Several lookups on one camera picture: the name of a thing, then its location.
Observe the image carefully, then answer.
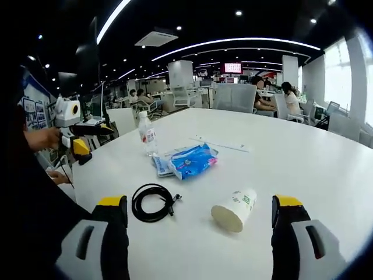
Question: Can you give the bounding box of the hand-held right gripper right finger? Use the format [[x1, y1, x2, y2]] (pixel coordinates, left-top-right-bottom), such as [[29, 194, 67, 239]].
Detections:
[[270, 194, 348, 280]]

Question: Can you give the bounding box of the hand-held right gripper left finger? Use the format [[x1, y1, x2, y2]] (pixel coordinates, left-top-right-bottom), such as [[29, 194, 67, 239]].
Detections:
[[55, 194, 131, 280]]

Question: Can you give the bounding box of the white paper cup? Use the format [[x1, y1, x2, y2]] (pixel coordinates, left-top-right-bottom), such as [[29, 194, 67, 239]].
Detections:
[[210, 187, 258, 233]]

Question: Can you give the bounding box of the clear plastic water bottle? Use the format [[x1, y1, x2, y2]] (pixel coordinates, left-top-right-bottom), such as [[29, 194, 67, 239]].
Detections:
[[137, 110, 159, 158]]

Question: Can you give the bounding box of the white wipes packet blue oval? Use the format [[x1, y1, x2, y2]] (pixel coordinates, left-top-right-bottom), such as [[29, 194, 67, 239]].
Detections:
[[151, 145, 220, 179]]

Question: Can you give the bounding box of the blue tissue packet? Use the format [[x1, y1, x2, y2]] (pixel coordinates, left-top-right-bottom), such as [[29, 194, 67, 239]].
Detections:
[[168, 142, 219, 181]]

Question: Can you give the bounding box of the person's left hand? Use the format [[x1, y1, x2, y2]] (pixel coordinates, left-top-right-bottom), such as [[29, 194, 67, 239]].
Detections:
[[24, 127, 64, 152]]

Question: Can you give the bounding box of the white table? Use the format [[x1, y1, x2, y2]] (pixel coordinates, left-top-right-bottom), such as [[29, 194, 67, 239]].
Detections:
[[71, 107, 373, 280]]

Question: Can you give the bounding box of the white office chair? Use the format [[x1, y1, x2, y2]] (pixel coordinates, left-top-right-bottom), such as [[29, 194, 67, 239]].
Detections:
[[171, 86, 197, 107]]

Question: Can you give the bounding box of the straight ceiling light strip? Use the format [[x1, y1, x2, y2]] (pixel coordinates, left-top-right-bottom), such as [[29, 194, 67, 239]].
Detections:
[[96, 0, 132, 45]]

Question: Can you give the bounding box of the white inset power strip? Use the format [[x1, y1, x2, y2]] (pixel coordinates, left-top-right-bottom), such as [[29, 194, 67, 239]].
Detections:
[[188, 136, 250, 153]]

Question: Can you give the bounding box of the ceiling air vent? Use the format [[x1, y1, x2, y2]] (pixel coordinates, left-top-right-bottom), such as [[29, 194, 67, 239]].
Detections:
[[134, 27, 179, 48]]

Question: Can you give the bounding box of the grey mesh office chair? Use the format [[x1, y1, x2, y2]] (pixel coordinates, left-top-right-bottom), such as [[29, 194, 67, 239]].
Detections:
[[213, 83, 258, 114]]

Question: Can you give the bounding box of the window with white blinds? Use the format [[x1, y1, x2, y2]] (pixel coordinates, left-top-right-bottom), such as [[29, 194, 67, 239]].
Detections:
[[323, 36, 353, 111]]

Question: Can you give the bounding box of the curved ceiling light strip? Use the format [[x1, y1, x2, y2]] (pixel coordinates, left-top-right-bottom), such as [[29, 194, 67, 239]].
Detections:
[[151, 37, 322, 62]]

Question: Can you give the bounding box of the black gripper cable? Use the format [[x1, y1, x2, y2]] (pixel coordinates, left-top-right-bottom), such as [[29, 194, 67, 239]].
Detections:
[[59, 153, 74, 185]]

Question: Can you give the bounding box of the wall poster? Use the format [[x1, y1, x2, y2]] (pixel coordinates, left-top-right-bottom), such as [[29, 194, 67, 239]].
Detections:
[[21, 96, 48, 132]]

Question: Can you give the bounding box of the red wall screen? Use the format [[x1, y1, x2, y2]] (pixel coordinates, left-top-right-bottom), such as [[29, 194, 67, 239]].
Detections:
[[224, 62, 243, 74]]

